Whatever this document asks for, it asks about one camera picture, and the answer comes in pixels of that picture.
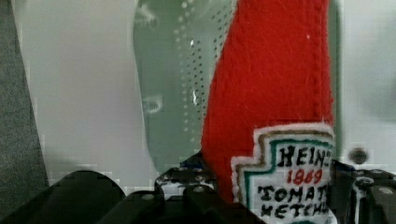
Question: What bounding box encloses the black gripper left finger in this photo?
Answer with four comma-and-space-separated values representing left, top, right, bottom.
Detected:
97, 152, 265, 224

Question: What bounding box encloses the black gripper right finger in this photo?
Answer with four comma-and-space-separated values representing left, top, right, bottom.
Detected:
329, 160, 396, 224

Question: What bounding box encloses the red felt ketchup bottle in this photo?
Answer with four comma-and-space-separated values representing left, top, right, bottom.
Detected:
202, 0, 335, 224

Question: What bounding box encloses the green perforated strainer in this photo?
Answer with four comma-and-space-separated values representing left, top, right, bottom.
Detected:
133, 0, 344, 174

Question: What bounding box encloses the black post lower left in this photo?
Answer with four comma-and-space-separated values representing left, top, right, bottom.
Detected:
1, 171, 125, 224

